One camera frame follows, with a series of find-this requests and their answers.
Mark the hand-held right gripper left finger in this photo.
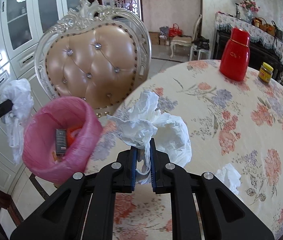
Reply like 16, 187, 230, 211
10, 146, 139, 240

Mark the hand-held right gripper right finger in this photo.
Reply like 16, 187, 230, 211
149, 138, 274, 240

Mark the white plastic bag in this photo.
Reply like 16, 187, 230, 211
135, 112, 192, 184
1, 78, 34, 165

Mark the large white tissue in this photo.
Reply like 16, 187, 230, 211
106, 90, 159, 148

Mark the pink lined waste bin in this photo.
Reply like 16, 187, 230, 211
23, 96, 104, 184

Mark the orange foam fruit net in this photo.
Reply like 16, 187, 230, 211
66, 124, 85, 146

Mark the small black box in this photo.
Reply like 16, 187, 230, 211
55, 128, 68, 155

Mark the small crumpled white tissue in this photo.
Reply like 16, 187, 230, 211
215, 163, 242, 196

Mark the floral tablecloth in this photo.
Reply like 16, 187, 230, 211
84, 59, 283, 240

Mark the white glass door cabinet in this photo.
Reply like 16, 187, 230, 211
0, 0, 87, 180

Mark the tufted beige dining chair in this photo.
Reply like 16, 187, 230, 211
35, 0, 152, 117

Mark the cardboard box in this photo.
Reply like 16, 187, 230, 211
148, 32, 160, 45

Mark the white cushioned chair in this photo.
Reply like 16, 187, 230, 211
170, 14, 202, 59

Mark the stool with dark clothes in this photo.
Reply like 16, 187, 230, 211
190, 36, 210, 61

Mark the red gift bag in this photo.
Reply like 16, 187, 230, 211
169, 23, 182, 37

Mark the red thermos flask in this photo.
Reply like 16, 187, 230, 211
219, 27, 251, 82

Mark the yellow lid glass jar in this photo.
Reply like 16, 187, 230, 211
258, 62, 274, 83

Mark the black piano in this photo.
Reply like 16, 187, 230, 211
213, 29, 283, 81

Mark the floral lace piano cover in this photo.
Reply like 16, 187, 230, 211
214, 12, 283, 55

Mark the white lattice screen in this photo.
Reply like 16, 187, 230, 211
112, 0, 143, 22

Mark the brown wicker basket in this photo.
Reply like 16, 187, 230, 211
253, 17, 267, 31

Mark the orange wicker basket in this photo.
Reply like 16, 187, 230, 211
265, 20, 277, 36

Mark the black handbag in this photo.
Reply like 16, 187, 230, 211
273, 21, 283, 40

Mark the vase of pink flowers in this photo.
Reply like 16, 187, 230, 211
240, 0, 259, 24

